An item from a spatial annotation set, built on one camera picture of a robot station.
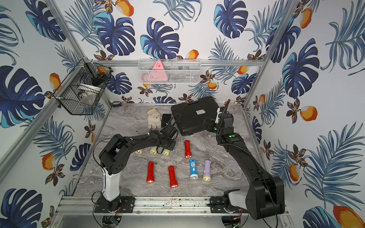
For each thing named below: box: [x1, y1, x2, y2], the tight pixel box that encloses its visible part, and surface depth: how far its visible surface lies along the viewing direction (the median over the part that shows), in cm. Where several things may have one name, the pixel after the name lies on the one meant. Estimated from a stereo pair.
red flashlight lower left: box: [146, 161, 155, 184], surface depth 85 cm
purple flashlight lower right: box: [202, 159, 212, 182], surface depth 85 cm
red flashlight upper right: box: [184, 139, 193, 159], surface depth 94 cm
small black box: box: [161, 113, 172, 128], surface depth 109 cm
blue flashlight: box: [189, 158, 199, 180], surface depth 87 cm
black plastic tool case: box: [171, 96, 220, 137], surface depth 110 cm
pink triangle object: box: [149, 59, 168, 82], surface depth 92 cm
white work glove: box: [146, 108, 162, 130], surface depth 112 cm
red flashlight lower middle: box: [168, 165, 178, 189], surface depth 84 cm
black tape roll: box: [111, 100, 122, 108], surface depth 124 cm
